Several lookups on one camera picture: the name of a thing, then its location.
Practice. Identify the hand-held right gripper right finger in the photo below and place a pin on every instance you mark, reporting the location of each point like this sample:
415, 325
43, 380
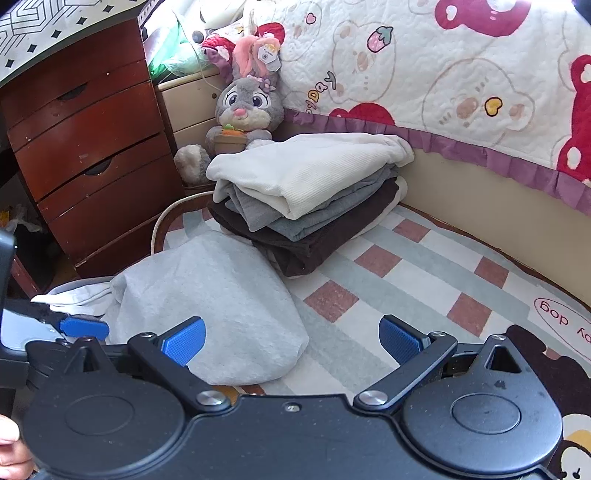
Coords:
399, 339

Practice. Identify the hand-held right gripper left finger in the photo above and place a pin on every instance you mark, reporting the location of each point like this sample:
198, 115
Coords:
187, 344

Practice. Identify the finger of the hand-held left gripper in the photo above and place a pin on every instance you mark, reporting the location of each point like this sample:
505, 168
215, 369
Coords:
85, 327

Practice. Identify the grey folded garment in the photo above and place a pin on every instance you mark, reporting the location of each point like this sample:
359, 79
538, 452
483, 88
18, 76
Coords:
318, 217

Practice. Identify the grey plush bunny toy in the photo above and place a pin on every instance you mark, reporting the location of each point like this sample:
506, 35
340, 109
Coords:
244, 99

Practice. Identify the white cloth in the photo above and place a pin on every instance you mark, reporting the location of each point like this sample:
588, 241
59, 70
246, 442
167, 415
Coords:
78, 300

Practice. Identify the white plastic bag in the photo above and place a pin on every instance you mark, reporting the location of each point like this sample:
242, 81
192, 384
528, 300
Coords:
18, 222

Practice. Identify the checkered dog print mat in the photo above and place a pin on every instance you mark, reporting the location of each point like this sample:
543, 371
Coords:
415, 286

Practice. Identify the cream folded garment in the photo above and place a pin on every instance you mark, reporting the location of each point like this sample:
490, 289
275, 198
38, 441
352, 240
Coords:
400, 189

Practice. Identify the green plastic bag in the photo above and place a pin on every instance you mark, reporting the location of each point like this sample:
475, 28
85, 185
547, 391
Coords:
171, 55

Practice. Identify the patterned desk top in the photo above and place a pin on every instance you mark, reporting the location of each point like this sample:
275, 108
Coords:
46, 27

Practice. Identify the person's left hand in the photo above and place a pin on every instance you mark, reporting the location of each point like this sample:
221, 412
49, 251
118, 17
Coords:
11, 452

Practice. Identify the dark brown folded garment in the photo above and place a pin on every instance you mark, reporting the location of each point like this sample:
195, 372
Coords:
314, 251

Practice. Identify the light grey printed sweatshirt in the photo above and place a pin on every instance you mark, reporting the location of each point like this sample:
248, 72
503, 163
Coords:
207, 286

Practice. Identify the red-brown wooden drawer cabinet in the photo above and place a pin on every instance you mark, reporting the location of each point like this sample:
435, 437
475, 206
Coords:
92, 138

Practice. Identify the beige nightstand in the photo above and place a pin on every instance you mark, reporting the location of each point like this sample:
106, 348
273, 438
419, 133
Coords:
189, 106

